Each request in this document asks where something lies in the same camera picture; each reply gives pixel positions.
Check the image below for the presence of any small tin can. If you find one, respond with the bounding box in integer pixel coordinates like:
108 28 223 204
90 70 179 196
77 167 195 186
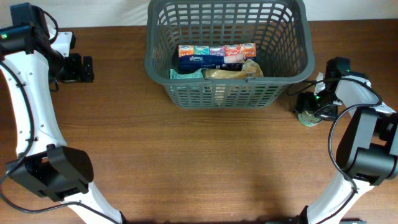
297 111 322 127

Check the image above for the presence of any tan vacuum food pouch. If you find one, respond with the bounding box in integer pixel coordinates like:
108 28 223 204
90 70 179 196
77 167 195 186
202 59 264 79

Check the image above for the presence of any Kleenex tissue multipack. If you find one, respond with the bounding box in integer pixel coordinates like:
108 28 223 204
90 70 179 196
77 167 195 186
178 43 257 71

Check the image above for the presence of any teal snack packet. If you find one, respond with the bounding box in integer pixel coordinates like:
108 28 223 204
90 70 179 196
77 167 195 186
169 69 203 93

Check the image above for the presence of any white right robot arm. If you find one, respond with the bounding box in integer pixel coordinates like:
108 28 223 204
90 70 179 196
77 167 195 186
294 57 397 223

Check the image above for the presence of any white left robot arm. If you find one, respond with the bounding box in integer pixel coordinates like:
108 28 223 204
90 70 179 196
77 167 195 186
1 2 126 223

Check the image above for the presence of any grey plastic basket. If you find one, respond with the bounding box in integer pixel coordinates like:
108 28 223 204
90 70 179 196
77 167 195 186
144 0 315 109

